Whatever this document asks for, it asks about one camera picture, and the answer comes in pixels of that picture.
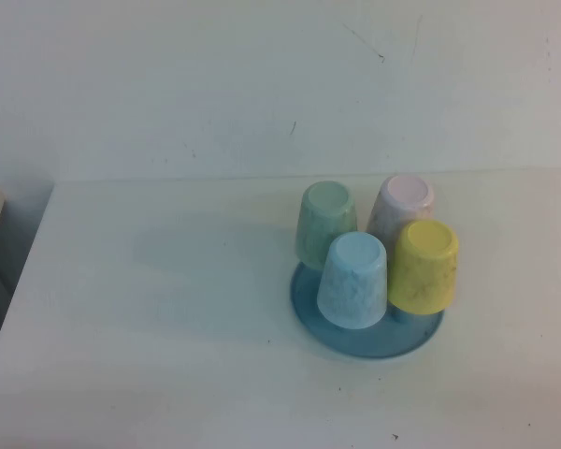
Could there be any yellow plastic cup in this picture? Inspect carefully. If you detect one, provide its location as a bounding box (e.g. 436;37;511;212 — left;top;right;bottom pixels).
386;219;460;315

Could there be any green plastic cup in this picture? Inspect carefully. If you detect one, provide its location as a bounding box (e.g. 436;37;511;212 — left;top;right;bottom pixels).
295;181;359;272

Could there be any light blue plastic cup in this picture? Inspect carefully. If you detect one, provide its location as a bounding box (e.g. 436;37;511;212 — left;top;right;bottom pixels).
316;231;389;330

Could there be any pink plastic cup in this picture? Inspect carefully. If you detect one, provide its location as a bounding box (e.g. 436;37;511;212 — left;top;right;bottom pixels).
366;175;436;236

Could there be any blue cup stand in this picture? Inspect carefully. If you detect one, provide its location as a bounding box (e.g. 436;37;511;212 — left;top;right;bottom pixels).
288;259;446;360

